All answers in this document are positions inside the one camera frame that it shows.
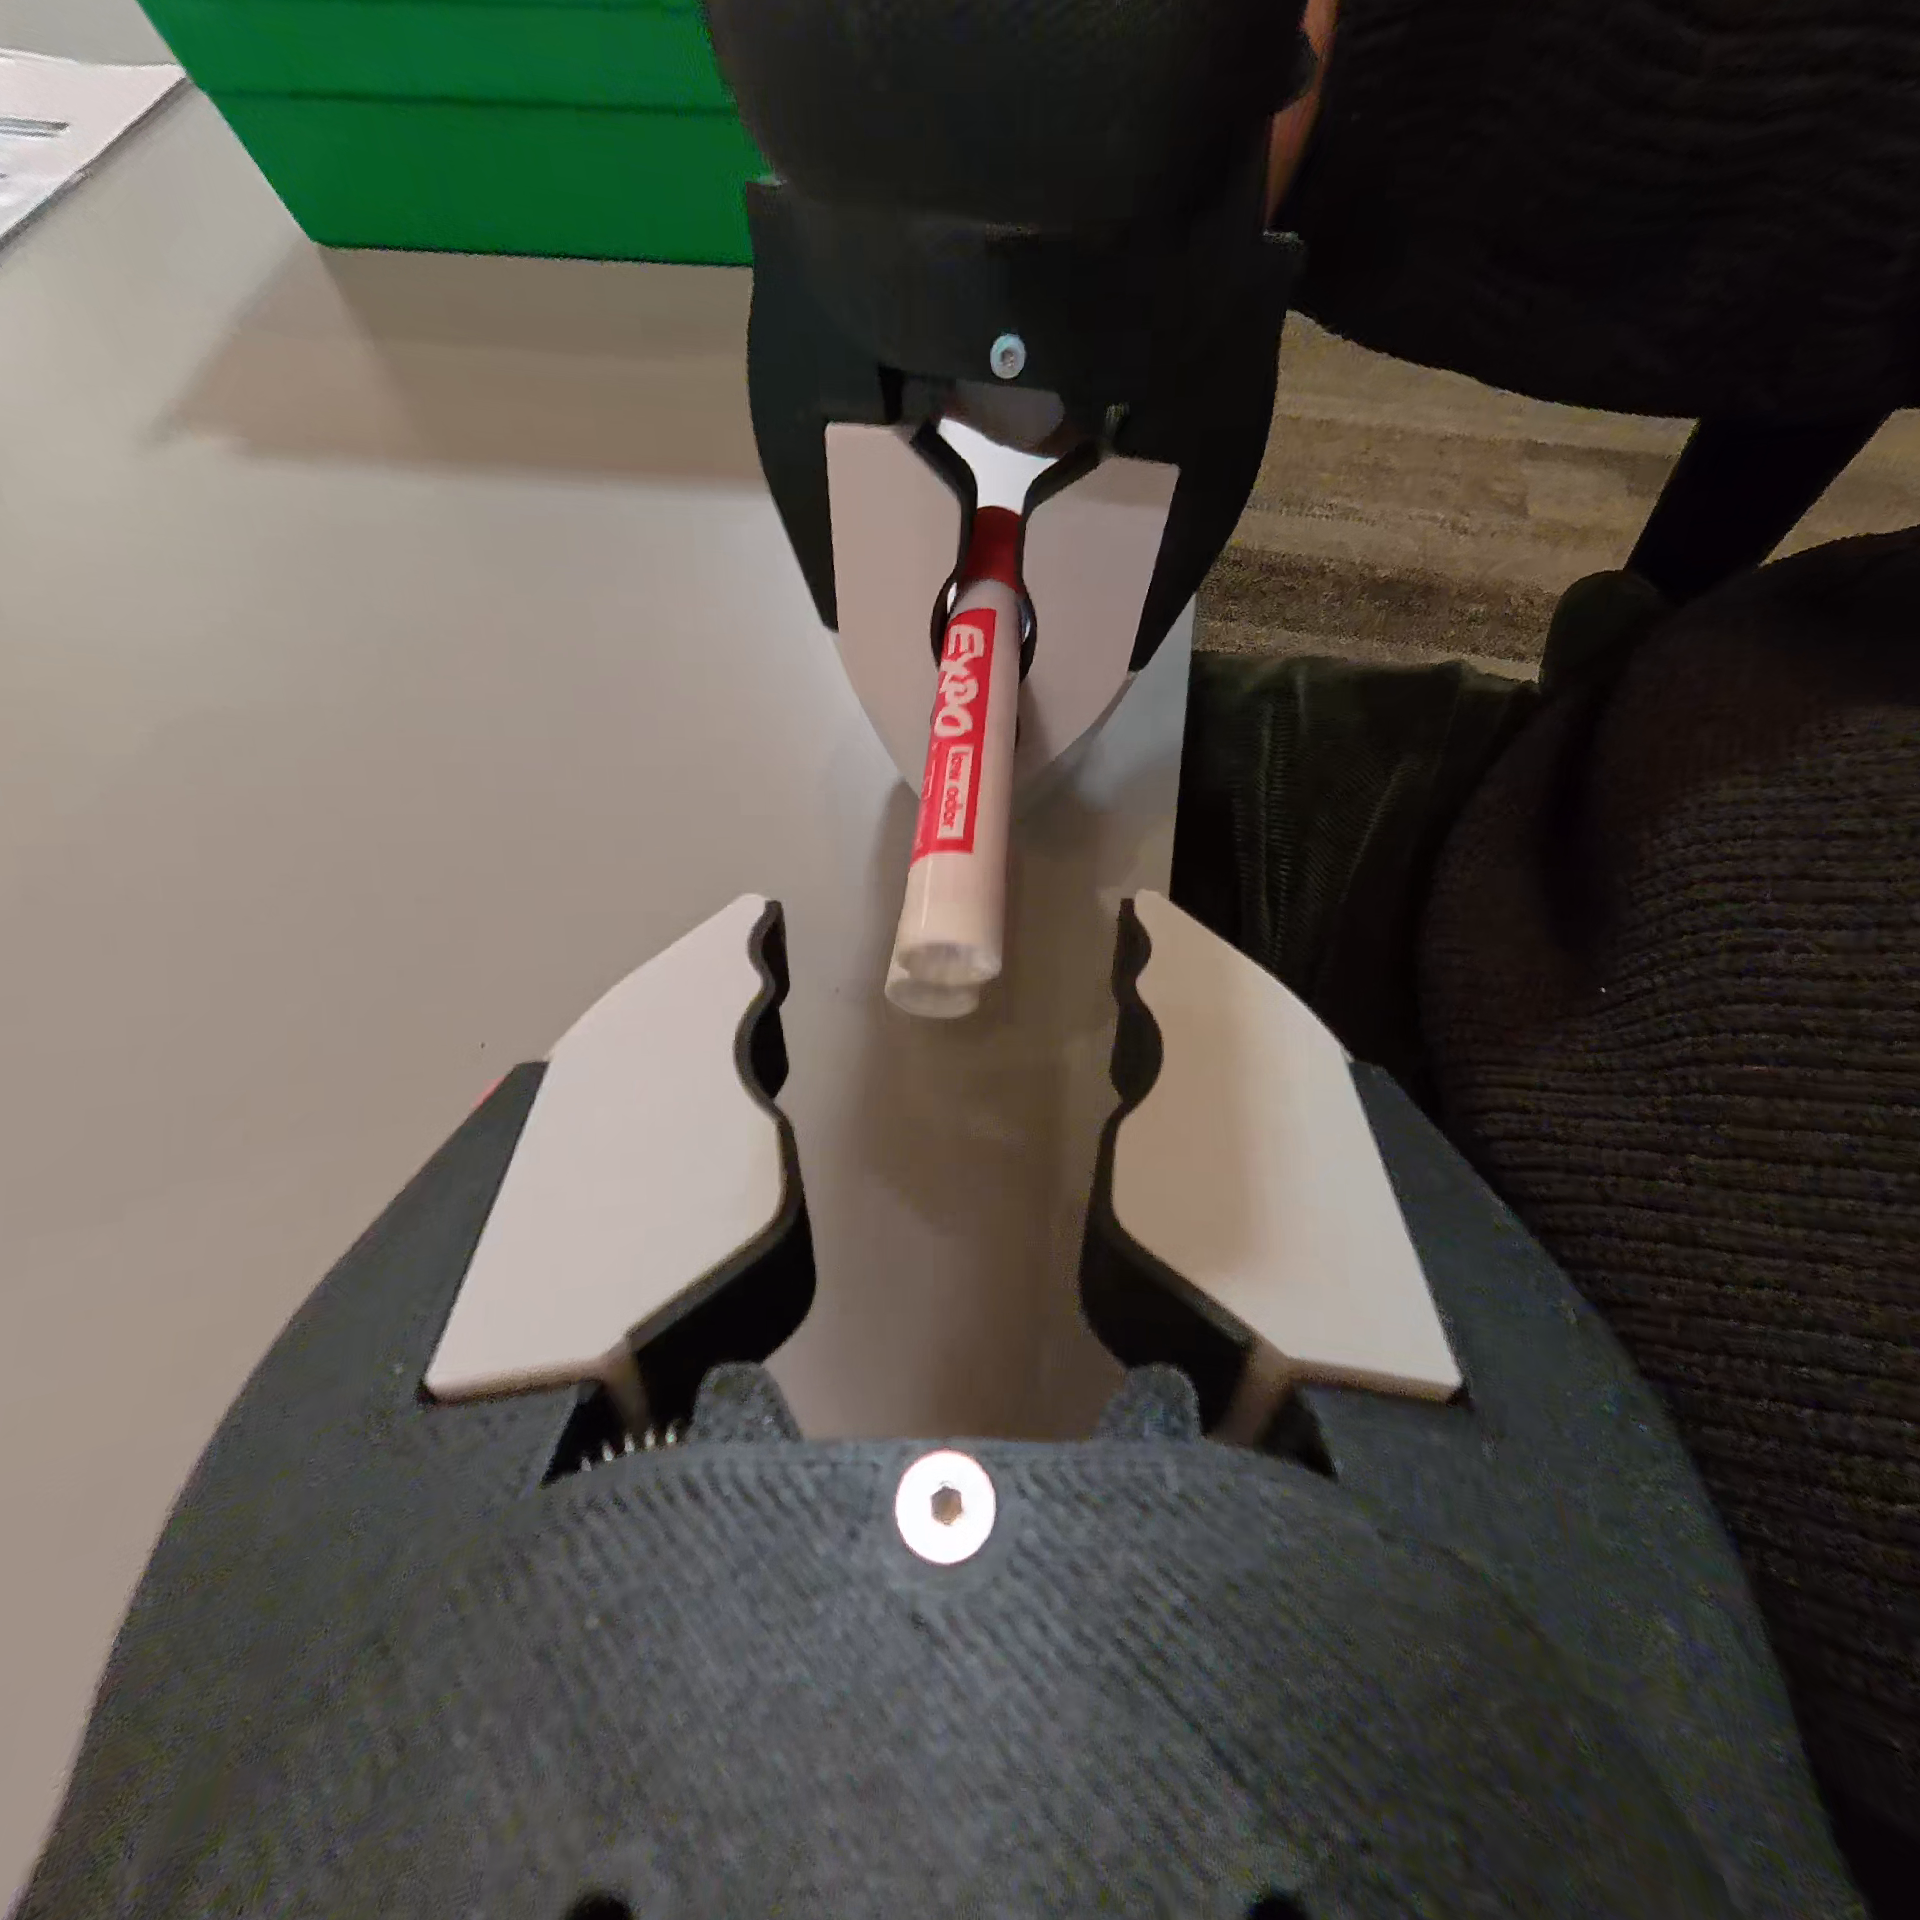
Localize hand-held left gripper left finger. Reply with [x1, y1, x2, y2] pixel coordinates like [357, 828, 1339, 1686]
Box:
[422, 895, 818, 1426]

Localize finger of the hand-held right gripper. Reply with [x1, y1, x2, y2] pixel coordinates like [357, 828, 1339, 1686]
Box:
[822, 416, 986, 798]
[1012, 448, 1180, 789]

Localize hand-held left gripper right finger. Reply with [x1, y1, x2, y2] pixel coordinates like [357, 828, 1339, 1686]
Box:
[1080, 888, 1467, 1444]

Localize red dry erase marker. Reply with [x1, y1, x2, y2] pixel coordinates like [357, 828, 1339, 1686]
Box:
[883, 505, 1040, 1024]

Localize green plastic bin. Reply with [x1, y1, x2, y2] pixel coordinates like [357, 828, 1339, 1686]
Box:
[136, 0, 771, 272]

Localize white paper sheet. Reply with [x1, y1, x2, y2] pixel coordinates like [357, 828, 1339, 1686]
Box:
[0, 45, 195, 249]

